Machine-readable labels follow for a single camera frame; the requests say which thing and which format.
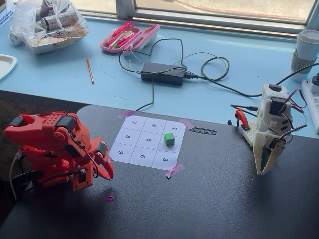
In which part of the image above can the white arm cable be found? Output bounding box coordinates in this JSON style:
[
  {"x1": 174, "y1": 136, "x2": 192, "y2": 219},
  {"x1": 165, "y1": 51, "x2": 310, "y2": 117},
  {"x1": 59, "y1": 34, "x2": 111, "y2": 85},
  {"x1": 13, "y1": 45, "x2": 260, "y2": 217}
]
[{"x1": 9, "y1": 148, "x2": 25, "y2": 201}]

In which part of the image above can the pink pen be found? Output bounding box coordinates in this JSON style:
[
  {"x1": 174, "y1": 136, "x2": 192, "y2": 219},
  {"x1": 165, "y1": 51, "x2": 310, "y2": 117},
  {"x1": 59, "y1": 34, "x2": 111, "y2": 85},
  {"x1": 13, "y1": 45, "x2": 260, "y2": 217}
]
[{"x1": 112, "y1": 21, "x2": 133, "y2": 35}]

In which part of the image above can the clear plastic bag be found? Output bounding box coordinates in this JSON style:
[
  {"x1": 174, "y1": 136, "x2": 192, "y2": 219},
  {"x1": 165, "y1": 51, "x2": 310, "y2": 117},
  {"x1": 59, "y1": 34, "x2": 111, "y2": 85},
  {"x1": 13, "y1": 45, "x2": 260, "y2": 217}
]
[{"x1": 8, "y1": 0, "x2": 90, "y2": 54}]

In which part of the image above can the grey window frame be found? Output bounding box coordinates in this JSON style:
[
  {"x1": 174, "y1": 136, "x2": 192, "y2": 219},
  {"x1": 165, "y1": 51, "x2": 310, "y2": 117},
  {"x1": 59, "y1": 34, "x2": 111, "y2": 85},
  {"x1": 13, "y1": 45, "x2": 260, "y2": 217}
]
[{"x1": 116, "y1": 0, "x2": 319, "y2": 35}]

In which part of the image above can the thin white cable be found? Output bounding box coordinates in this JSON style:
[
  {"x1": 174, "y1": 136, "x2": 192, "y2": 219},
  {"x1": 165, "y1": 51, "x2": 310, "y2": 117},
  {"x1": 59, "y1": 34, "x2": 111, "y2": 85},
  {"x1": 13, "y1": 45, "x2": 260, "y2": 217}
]
[{"x1": 128, "y1": 48, "x2": 142, "y2": 74}]

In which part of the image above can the black adapter power cord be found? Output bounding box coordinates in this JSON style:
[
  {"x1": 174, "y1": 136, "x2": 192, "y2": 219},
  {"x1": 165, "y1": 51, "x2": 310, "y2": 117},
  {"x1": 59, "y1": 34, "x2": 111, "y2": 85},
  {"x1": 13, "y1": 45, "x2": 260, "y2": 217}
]
[{"x1": 184, "y1": 52, "x2": 319, "y2": 98}]

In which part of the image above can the white can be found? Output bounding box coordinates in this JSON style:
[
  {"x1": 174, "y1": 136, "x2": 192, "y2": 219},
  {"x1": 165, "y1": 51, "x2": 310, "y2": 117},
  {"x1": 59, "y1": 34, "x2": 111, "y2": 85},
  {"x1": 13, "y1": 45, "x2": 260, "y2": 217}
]
[{"x1": 9, "y1": 31, "x2": 25, "y2": 47}]

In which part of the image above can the black power adapter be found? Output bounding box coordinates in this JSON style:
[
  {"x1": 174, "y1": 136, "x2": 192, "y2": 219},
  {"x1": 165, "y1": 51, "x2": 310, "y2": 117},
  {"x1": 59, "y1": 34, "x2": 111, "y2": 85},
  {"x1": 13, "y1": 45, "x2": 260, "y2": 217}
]
[{"x1": 141, "y1": 61, "x2": 187, "y2": 86}]

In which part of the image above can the white plate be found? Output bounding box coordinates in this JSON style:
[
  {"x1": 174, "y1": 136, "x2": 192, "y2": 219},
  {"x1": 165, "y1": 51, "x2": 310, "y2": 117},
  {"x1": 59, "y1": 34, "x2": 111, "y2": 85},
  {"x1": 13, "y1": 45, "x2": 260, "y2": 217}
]
[{"x1": 0, "y1": 54, "x2": 18, "y2": 81}]

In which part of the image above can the thin black cable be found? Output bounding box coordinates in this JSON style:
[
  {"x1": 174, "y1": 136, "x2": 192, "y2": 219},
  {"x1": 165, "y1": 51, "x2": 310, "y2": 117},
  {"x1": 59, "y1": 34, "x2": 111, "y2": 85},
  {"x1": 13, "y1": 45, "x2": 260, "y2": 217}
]
[
  {"x1": 118, "y1": 48, "x2": 143, "y2": 74},
  {"x1": 136, "y1": 38, "x2": 188, "y2": 112}
]

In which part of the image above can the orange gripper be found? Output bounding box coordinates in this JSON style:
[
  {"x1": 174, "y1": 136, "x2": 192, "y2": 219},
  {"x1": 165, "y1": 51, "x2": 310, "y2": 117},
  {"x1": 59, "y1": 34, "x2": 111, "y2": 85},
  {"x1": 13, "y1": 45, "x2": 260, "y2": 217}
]
[{"x1": 86, "y1": 138, "x2": 115, "y2": 180}]

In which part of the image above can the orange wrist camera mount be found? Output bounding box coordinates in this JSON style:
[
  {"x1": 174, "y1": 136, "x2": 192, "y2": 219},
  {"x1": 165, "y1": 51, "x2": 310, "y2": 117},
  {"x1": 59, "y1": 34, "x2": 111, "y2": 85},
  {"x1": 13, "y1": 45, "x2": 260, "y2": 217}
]
[{"x1": 72, "y1": 168, "x2": 94, "y2": 192}]

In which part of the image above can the orange handled clamp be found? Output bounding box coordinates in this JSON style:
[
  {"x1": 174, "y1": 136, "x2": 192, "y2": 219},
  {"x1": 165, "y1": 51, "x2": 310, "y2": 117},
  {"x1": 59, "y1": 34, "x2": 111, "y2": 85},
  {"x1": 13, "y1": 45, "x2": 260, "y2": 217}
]
[{"x1": 227, "y1": 104, "x2": 259, "y2": 130}]

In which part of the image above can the white power strip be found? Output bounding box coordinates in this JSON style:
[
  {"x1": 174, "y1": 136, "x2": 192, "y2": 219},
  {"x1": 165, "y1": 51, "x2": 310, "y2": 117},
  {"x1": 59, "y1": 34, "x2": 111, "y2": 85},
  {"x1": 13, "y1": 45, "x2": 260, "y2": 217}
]
[{"x1": 301, "y1": 79, "x2": 319, "y2": 133}]

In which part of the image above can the white paper coffee cup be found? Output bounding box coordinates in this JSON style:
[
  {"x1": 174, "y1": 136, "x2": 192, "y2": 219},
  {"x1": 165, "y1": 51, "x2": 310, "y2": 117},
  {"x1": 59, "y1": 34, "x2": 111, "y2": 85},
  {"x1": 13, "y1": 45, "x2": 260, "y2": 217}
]
[{"x1": 291, "y1": 29, "x2": 319, "y2": 82}]

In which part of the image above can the green cube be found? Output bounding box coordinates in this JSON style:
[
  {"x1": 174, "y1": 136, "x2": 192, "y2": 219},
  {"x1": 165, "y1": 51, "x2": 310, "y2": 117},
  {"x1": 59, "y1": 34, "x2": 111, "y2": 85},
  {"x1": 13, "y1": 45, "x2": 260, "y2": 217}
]
[{"x1": 163, "y1": 132, "x2": 175, "y2": 146}]

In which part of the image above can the printed cardboard tray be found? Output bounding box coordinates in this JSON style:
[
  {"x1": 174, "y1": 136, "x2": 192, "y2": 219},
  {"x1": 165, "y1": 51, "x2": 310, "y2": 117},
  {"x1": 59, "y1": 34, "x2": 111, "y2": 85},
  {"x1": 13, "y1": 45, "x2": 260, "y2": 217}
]
[{"x1": 24, "y1": 27, "x2": 89, "y2": 55}]

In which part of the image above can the white numbered grid sheet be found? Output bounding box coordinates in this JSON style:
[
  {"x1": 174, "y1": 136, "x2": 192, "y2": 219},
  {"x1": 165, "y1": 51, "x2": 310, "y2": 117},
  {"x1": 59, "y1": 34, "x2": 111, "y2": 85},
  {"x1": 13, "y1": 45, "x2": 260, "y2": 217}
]
[{"x1": 109, "y1": 115, "x2": 187, "y2": 169}]

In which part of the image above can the grey open window sash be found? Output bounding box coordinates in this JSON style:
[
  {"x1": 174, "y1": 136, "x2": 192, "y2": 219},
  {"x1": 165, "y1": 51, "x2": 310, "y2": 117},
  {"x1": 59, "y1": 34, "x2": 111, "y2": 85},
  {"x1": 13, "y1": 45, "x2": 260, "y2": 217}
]
[{"x1": 116, "y1": 0, "x2": 137, "y2": 20}]

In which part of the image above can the orange pencil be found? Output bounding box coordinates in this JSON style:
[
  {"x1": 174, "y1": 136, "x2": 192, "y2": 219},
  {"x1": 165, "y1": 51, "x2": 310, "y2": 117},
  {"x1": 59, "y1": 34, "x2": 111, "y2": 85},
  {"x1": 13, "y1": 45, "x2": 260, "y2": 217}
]
[{"x1": 86, "y1": 57, "x2": 95, "y2": 85}]

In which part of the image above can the dark printed can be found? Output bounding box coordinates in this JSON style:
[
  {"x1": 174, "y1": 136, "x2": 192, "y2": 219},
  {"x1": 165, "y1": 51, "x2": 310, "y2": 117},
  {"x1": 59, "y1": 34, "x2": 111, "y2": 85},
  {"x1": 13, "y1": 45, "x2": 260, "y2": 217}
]
[
  {"x1": 40, "y1": 10, "x2": 77, "y2": 30},
  {"x1": 34, "y1": 0, "x2": 54, "y2": 15}
]

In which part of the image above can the pink pencil case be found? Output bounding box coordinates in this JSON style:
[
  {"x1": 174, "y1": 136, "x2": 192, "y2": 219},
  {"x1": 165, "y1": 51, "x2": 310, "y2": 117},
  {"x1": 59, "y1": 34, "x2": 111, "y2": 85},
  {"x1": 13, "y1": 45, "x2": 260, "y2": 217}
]
[{"x1": 99, "y1": 20, "x2": 160, "y2": 57}]

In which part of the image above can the black striped scale strip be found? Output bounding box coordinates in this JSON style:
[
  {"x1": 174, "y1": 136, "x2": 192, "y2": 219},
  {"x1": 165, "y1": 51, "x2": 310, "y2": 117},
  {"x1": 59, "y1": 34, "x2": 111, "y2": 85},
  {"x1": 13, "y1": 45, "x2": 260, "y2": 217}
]
[{"x1": 188, "y1": 126, "x2": 218, "y2": 136}]

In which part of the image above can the white leader gripper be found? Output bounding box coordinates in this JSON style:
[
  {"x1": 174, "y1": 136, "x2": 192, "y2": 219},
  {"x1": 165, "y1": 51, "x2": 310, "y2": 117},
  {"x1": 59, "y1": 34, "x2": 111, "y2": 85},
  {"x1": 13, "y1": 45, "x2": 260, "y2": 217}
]
[{"x1": 254, "y1": 131, "x2": 287, "y2": 175}]

